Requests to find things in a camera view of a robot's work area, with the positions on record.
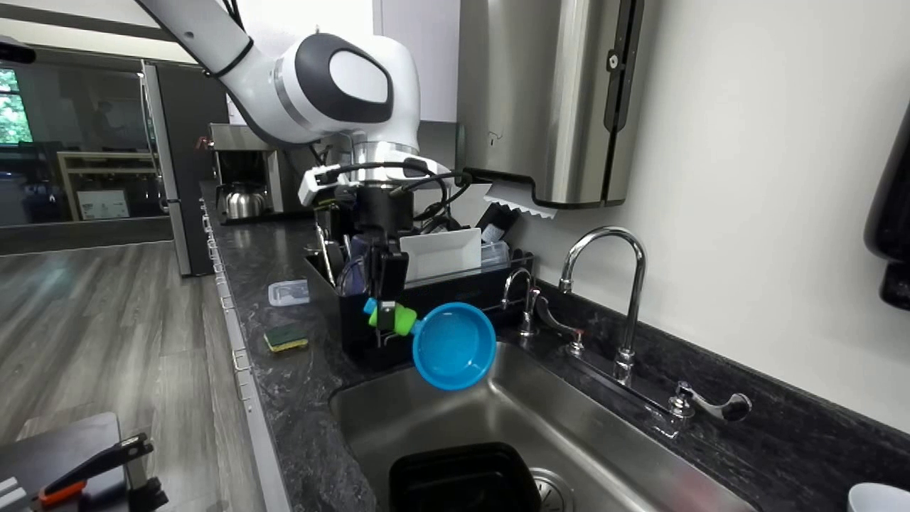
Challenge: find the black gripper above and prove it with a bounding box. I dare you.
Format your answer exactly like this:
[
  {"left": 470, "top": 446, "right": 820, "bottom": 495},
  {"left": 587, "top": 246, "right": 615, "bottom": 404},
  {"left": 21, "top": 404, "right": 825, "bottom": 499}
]
[{"left": 352, "top": 182, "right": 418, "bottom": 337}]

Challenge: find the light blue pot green handle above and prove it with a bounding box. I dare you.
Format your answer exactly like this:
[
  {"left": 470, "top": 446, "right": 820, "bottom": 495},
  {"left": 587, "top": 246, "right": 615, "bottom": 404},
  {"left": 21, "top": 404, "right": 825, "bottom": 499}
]
[{"left": 361, "top": 296, "right": 500, "bottom": 395}]

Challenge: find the stainless steel sink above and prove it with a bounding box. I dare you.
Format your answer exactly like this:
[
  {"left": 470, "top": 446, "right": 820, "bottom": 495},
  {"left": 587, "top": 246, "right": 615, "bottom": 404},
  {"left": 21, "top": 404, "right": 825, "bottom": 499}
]
[{"left": 330, "top": 337, "right": 762, "bottom": 512}]

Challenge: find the clear round lid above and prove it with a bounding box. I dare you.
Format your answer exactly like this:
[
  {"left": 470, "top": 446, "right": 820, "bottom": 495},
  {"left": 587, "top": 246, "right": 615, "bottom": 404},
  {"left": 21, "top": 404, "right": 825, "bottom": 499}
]
[{"left": 335, "top": 254, "right": 381, "bottom": 300}]

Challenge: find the white square plate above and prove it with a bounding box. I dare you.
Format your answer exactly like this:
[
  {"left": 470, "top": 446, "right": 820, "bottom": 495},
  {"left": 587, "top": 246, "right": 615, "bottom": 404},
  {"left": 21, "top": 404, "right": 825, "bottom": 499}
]
[{"left": 401, "top": 226, "right": 486, "bottom": 286}]

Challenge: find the black dish rack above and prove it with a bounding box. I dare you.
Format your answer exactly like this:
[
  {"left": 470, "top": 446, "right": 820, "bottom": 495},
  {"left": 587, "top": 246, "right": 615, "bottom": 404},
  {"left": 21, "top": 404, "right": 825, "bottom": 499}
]
[{"left": 306, "top": 249, "right": 536, "bottom": 372}]

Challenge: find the green yellow sponge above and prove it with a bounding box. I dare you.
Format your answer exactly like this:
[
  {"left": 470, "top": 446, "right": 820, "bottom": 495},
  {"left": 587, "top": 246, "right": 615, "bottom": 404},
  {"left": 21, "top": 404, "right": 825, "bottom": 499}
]
[{"left": 263, "top": 323, "right": 314, "bottom": 358}]

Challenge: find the small chrome faucet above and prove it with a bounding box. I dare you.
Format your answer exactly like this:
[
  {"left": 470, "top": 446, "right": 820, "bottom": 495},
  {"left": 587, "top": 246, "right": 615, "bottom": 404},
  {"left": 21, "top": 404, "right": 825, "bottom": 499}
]
[{"left": 499, "top": 264, "right": 590, "bottom": 351}]

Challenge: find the white paper towel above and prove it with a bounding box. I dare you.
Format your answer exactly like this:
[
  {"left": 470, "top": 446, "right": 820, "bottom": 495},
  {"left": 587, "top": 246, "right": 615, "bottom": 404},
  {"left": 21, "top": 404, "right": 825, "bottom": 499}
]
[{"left": 485, "top": 182, "right": 559, "bottom": 223}]

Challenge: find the steel coffee maker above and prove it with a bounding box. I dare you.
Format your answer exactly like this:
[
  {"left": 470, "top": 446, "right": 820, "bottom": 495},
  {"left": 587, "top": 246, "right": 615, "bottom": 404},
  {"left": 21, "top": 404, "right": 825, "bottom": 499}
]
[{"left": 209, "top": 119, "right": 310, "bottom": 227}]

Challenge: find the black plastic food container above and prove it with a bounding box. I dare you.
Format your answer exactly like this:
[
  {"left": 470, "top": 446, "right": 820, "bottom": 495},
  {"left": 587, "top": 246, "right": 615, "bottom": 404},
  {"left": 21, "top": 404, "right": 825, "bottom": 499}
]
[{"left": 387, "top": 442, "right": 544, "bottom": 512}]

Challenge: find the steel paper towel dispenser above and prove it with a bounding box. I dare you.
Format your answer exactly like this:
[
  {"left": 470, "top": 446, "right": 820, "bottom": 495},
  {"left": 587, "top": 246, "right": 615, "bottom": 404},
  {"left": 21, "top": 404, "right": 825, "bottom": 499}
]
[{"left": 455, "top": 0, "right": 648, "bottom": 210}]

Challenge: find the chrome gooseneck faucet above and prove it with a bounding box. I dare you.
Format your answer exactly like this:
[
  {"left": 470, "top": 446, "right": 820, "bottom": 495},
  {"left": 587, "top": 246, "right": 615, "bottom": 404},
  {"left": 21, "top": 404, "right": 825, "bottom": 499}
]
[{"left": 559, "top": 226, "right": 687, "bottom": 442}]

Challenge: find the wooden framed board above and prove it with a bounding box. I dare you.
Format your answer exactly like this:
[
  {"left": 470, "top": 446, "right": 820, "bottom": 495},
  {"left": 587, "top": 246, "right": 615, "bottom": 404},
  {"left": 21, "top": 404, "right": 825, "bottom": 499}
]
[{"left": 55, "top": 148, "right": 165, "bottom": 227}]

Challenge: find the black soap dispenser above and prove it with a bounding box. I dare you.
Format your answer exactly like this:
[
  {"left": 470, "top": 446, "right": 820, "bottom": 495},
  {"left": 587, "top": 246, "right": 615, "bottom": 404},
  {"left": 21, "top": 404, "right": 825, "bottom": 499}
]
[{"left": 863, "top": 99, "right": 910, "bottom": 314}]

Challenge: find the white mug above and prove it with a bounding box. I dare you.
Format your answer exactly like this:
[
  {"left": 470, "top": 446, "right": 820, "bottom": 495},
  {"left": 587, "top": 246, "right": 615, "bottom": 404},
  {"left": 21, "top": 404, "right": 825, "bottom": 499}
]
[{"left": 844, "top": 482, "right": 910, "bottom": 512}]

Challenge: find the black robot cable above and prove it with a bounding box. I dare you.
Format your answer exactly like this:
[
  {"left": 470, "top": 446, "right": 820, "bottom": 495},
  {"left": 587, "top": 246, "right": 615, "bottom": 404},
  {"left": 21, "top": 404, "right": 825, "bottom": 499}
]
[{"left": 323, "top": 158, "right": 478, "bottom": 234}]

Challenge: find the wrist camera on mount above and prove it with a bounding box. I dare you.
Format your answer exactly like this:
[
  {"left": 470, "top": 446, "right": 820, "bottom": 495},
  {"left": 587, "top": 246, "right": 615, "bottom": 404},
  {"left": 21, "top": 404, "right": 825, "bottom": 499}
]
[{"left": 296, "top": 153, "right": 461, "bottom": 210}]

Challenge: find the chrome faucet lever handle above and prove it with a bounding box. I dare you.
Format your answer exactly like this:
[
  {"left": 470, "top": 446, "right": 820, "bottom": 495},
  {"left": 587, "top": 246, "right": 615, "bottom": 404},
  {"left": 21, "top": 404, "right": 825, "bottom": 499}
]
[{"left": 670, "top": 379, "right": 756, "bottom": 426}]

